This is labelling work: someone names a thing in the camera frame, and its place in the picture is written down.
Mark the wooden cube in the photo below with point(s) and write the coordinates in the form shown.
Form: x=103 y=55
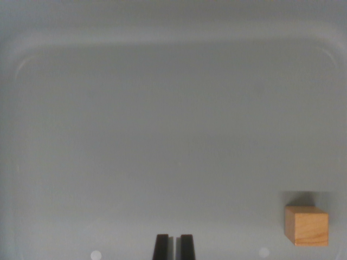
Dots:
x=309 y=228

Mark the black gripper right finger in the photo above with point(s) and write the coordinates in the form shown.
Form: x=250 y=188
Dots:
x=186 y=247

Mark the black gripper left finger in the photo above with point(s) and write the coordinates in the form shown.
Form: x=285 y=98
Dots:
x=162 y=247

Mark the grey plastic tray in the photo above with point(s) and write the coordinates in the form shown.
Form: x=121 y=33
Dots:
x=162 y=122

